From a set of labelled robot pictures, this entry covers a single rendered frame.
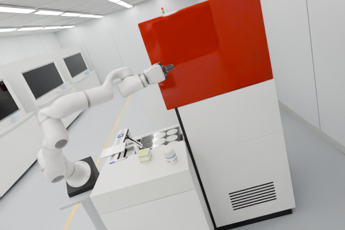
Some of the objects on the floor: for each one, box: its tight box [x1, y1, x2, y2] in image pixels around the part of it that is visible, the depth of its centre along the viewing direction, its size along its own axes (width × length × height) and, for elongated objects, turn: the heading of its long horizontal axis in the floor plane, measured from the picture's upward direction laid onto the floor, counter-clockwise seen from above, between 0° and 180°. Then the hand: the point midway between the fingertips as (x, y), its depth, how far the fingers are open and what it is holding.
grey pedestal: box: [59, 189, 107, 230], centre depth 189 cm, size 51×44×82 cm
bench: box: [51, 45, 101, 92], centre depth 826 cm, size 108×180×200 cm, turn 42°
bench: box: [0, 52, 83, 128], centre depth 618 cm, size 108×180×200 cm, turn 42°
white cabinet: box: [100, 158, 215, 230], centre depth 199 cm, size 64×96×82 cm, turn 42°
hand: (170, 67), depth 131 cm, fingers closed
